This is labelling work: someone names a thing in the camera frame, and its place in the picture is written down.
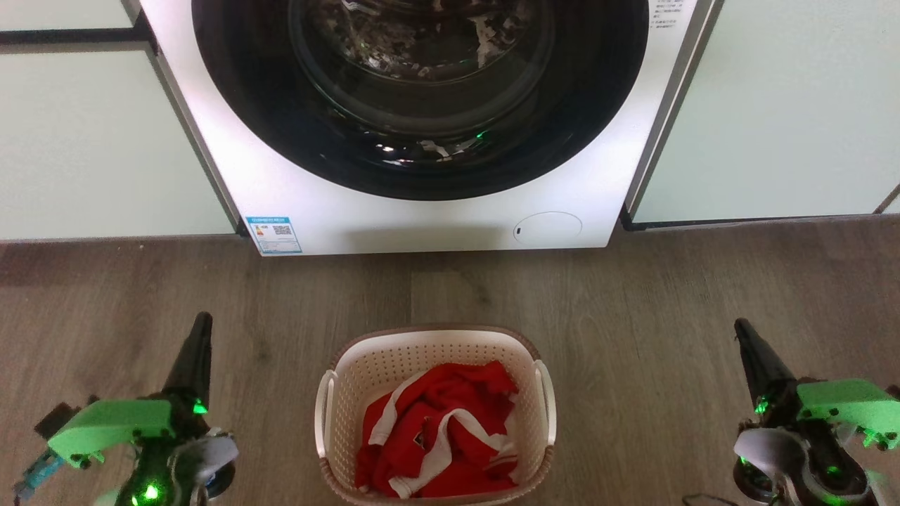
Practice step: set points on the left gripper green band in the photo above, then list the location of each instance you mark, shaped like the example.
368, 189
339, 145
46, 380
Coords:
112, 425

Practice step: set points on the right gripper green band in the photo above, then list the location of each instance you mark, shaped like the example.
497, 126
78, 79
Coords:
851, 404

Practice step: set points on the beige perforated laundry basket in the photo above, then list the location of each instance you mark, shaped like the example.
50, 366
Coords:
394, 358

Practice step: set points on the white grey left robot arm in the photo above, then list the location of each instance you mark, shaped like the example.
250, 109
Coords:
211, 457

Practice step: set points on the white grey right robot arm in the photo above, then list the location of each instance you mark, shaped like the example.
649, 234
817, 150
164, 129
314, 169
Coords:
763, 450

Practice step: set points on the blue energy label sticker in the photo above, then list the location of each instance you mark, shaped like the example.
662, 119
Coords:
274, 234

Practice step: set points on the narrow pale green cabinet panel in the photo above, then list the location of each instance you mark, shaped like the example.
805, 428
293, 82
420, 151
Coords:
893, 206

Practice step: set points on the large pale green cabinet panel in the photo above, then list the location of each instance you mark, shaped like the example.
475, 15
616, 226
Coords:
91, 147

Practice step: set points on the red and white garment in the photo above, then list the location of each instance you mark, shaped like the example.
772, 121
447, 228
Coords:
450, 400

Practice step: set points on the pale green right cabinet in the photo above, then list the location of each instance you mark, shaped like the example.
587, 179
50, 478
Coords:
787, 112

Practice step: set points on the round white filter cover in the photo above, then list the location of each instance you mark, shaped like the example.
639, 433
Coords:
548, 228

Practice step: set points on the black round washer door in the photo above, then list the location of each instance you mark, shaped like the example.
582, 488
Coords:
267, 91

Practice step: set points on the white front-load washing machine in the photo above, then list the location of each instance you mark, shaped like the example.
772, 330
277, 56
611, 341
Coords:
436, 218

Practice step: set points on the small pale green cabinet panel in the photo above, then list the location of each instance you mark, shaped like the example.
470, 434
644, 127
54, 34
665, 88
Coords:
63, 13

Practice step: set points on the small printed text label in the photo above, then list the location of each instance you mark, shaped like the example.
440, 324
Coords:
668, 13

